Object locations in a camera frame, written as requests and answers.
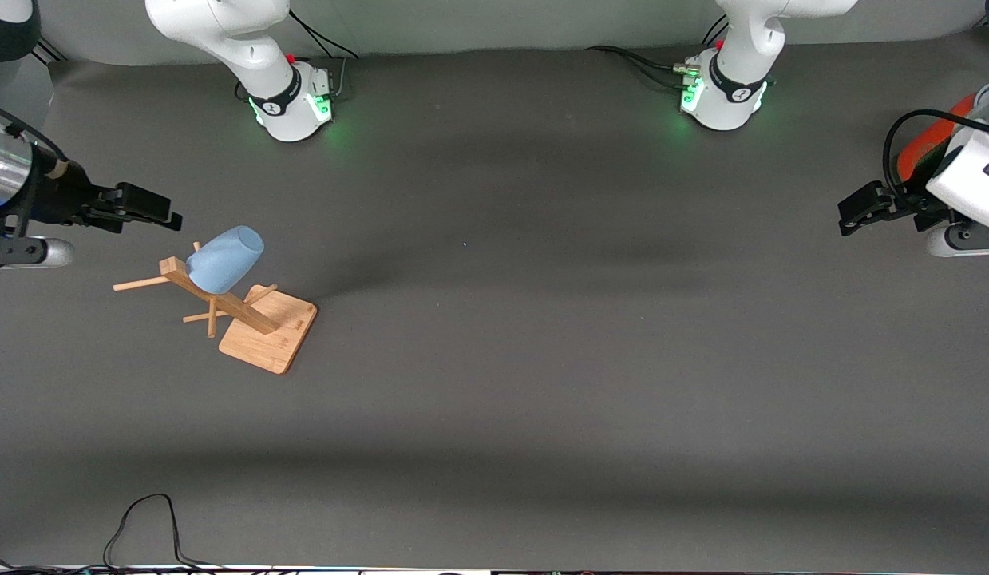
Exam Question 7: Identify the thin black looped cable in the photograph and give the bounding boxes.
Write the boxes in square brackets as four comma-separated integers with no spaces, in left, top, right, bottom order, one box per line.
[103,493,224,573]

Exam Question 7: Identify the orange cylindrical container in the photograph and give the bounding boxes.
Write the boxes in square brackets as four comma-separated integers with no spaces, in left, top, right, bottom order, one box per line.
[896,93,979,184]

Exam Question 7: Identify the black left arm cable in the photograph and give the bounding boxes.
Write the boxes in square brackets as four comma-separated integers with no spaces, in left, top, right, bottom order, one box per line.
[883,109,989,202]

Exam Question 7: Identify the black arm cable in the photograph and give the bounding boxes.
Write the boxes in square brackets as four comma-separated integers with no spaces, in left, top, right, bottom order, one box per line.
[0,99,66,165]
[883,109,989,202]

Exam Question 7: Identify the light blue cup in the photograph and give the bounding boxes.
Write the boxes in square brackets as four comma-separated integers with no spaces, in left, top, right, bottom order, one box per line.
[186,225,265,295]

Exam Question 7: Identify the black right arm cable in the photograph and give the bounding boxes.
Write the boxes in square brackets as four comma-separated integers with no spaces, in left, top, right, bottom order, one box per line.
[0,99,66,165]

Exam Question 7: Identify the black left base cable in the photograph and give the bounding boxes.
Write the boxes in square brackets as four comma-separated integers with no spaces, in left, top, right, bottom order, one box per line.
[586,14,730,93]

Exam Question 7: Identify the wooden mug tree rack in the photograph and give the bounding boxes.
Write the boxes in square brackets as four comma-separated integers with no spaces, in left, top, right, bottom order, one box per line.
[113,241,318,375]

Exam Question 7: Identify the black right base cable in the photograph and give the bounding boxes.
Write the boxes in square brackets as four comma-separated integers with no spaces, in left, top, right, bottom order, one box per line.
[287,8,360,101]

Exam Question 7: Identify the black base cable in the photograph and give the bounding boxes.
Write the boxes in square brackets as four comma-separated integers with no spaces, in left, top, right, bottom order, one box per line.
[586,14,730,93]
[287,8,360,101]

